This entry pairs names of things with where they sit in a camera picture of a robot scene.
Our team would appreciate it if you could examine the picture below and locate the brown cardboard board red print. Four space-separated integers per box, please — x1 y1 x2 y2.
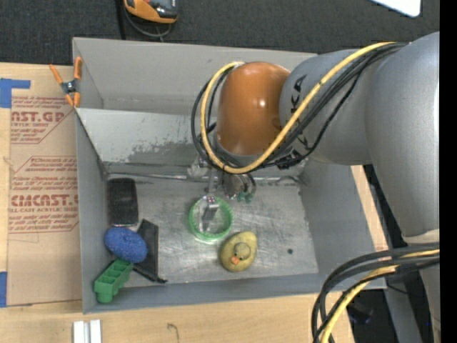
0 61 84 309

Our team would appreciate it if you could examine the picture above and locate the clear green plastic ring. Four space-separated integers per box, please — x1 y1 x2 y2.
188 195 234 244

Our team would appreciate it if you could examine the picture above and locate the black flat triangular sheet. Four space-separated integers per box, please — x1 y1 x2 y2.
132 218 169 284

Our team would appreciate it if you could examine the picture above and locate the blue oval sponge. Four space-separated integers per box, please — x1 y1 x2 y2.
103 227 149 264

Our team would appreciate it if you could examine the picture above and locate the grey metal bin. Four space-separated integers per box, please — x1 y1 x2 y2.
72 36 389 315

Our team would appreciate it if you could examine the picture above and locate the green plastic compartment block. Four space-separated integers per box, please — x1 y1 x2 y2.
93 257 134 304

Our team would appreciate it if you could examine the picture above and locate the black rectangular block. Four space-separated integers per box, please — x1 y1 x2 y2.
106 177 140 228

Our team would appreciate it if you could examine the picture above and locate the yellow rubber duck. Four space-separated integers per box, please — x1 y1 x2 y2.
218 230 258 274

